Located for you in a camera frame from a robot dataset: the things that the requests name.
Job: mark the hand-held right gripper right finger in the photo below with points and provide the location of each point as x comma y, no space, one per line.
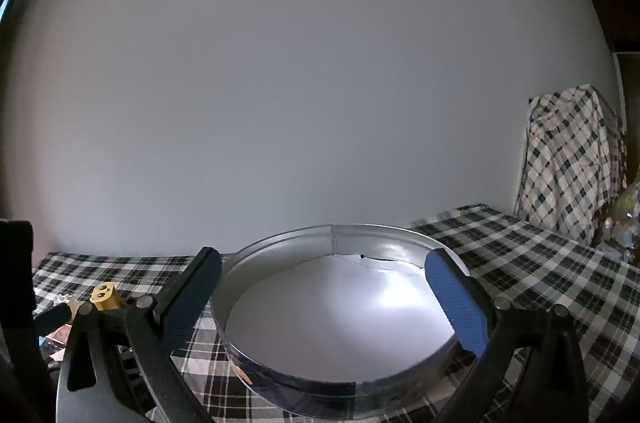
455,303

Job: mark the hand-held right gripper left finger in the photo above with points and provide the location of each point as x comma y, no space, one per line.
190,303

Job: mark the yellow face toy block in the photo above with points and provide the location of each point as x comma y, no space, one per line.
102,295

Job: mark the round metal tin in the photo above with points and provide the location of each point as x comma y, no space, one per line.
300,243

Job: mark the copper rectangular box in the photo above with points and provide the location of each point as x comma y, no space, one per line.
57,334

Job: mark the black and white plaid bedsheet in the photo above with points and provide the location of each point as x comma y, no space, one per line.
550,263

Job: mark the white paper tin liner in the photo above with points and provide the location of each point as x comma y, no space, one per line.
325,328

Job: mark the draped plaid cloth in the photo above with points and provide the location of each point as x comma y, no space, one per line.
565,153

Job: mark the yellow plastic bag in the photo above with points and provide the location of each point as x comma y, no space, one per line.
629,203

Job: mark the dark wooden cabinet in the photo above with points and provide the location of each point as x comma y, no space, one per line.
620,28

